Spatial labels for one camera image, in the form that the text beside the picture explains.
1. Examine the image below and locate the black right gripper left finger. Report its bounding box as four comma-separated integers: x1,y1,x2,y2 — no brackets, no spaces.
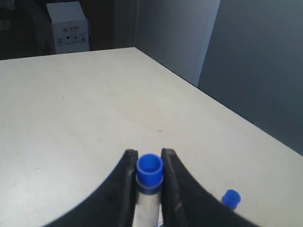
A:
46,149,138,227

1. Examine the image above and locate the blue capped tube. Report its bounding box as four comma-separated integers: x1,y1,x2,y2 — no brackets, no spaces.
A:
134,154,164,227
221,189,241,210

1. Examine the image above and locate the white cardboard box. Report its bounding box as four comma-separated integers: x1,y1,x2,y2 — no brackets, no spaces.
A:
46,1,89,54

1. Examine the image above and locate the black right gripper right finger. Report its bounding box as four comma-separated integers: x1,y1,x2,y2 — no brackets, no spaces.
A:
161,148,255,227

